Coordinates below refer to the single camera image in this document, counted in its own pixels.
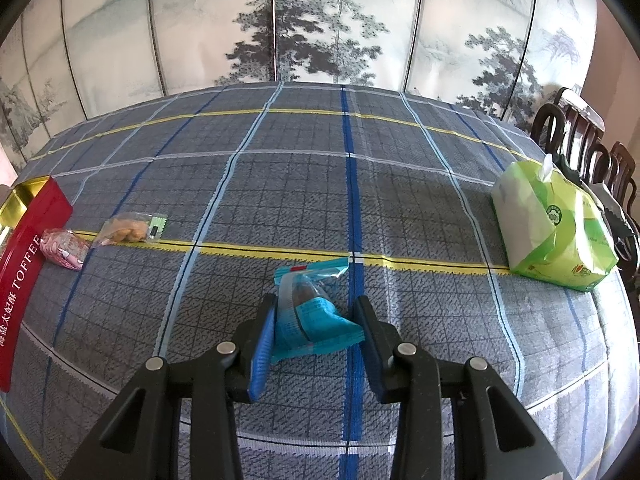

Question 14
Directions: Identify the blue snack packet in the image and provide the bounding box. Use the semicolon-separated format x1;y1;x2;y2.
270;256;366;365

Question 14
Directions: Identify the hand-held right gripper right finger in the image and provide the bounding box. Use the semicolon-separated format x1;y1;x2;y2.
352;296;571;480

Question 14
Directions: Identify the clear packet of fried snack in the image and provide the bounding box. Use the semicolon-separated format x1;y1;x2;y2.
92;212;167;247

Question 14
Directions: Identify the painted folding screen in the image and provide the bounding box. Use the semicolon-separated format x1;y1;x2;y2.
0;0;601;171

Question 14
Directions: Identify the dark wooden chair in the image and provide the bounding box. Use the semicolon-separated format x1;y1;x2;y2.
531;87;606;158
580;141;637;216

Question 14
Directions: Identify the grey plaid tablecloth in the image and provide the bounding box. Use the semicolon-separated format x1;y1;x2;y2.
0;81;640;480

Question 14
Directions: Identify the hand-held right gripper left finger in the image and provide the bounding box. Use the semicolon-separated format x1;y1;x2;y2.
60;294;277;480

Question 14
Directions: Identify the green tissue pack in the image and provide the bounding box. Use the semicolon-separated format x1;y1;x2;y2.
490;154;620;293

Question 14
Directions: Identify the red and gold tin box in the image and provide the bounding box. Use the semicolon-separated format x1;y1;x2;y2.
0;175;74;393

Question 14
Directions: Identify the pink snack packet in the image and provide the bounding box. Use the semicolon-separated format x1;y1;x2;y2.
40;228;91;272

